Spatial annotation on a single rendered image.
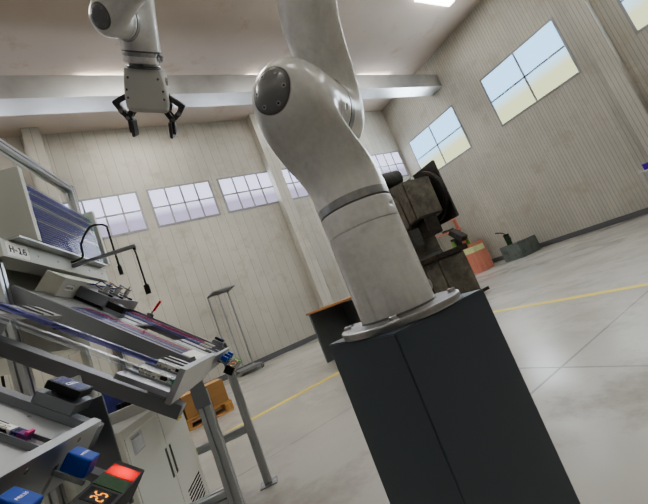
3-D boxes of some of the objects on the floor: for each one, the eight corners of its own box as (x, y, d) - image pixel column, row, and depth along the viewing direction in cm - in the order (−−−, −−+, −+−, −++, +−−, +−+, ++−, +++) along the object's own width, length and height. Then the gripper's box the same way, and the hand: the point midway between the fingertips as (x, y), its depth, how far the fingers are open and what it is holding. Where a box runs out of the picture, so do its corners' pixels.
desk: (361, 344, 518) (342, 298, 527) (427, 332, 411) (403, 275, 420) (324, 363, 479) (305, 314, 488) (387, 356, 371) (361, 292, 381)
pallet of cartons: (139, 457, 363) (128, 420, 368) (140, 444, 427) (130, 414, 432) (236, 408, 416) (225, 376, 421) (224, 403, 480) (215, 376, 485)
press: (510, 280, 554) (445, 142, 586) (466, 305, 494) (396, 149, 526) (449, 296, 662) (397, 178, 694) (407, 318, 603) (352, 188, 635)
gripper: (96, 59, 80) (113, 138, 88) (178, 65, 83) (186, 141, 91) (109, 58, 86) (124, 132, 95) (184, 64, 89) (192, 135, 97)
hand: (154, 133), depth 92 cm, fingers open, 8 cm apart
